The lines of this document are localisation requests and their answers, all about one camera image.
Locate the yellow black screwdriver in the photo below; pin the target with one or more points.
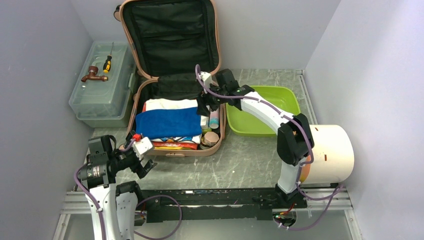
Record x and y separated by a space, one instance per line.
108 62

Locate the pink hard-shell suitcase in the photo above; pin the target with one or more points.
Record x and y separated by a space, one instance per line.
168 38

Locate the white cosmetic box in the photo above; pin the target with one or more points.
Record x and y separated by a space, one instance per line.
204 122

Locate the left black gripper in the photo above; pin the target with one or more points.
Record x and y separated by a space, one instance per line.
137 167

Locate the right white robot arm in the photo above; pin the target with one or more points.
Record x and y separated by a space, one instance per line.
294 138

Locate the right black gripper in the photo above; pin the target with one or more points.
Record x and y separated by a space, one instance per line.
203 100

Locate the brown brass faucet valve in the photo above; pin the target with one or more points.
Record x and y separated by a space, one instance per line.
92 75

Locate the green plastic tray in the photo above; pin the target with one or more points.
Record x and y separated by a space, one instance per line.
245 124

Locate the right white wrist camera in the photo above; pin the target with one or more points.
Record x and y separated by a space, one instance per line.
206 80

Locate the cream appliance with orange rim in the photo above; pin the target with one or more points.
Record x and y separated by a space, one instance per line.
333 156

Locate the aluminium frame profile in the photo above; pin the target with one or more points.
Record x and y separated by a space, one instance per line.
341 202

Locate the white shirt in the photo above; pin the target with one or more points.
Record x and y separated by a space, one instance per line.
166 104

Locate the pink blue spray bottle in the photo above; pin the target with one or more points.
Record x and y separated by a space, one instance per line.
214 119

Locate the red printed package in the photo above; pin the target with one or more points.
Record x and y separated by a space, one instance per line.
186 145

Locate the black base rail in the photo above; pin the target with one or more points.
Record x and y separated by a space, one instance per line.
215 204

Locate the yellow folded cloth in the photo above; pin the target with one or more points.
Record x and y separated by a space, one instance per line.
168 148

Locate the blue towel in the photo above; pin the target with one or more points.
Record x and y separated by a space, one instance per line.
162 123

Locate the pink hexagonal lid jar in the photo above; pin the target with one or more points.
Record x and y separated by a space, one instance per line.
209 139

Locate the translucent plastic toolbox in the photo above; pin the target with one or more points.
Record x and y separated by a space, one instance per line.
106 104

